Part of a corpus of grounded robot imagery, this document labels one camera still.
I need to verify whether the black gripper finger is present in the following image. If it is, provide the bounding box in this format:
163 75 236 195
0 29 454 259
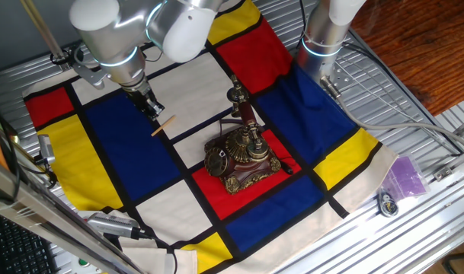
147 98 166 122
137 97 156 117

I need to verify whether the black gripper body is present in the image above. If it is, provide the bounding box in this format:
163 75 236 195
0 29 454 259
121 81 158 110

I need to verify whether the short wooden stick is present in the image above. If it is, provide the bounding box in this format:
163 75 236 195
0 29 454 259
150 114 178 138

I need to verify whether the brass and red phone handset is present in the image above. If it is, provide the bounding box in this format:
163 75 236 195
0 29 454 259
226 74 271 161

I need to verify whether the antique rotary phone base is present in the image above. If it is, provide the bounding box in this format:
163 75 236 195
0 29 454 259
203 127 282 196

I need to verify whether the colour block tablecloth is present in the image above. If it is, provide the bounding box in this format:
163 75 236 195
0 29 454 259
21 0 399 274

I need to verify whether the metal pole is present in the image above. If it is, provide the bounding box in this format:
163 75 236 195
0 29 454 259
19 0 71 72

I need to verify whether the ribbed silver device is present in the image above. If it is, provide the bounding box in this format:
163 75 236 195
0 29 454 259
85 212 146 241

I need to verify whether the grey box with green button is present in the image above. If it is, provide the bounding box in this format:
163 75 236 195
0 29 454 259
69 255 103 274

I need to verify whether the black keyboard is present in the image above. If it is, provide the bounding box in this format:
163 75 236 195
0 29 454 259
0 212 61 274

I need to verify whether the small padlock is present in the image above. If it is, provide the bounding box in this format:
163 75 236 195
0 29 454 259
377 187 400 218

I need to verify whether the purple plastic bag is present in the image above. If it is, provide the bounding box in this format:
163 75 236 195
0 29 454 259
379 153 431 201

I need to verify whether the wrist camera with silver bracket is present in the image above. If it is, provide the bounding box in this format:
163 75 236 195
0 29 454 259
70 56 109 91

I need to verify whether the dark coiled phone cord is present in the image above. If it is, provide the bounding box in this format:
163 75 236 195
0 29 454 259
218 117 245 132

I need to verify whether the small silver camera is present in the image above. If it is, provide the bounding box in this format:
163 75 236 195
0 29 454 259
36 132 57 166

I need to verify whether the aluminium frame bar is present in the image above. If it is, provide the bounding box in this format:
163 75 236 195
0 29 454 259
0 154 145 274

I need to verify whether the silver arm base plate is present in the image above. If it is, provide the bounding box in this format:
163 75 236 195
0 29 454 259
322 62 355 93

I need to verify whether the grey robot power cable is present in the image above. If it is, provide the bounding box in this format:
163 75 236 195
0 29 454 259
319 75 464 150

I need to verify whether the aluminium profile bracket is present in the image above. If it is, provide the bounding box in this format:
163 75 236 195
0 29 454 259
432 113 464 182

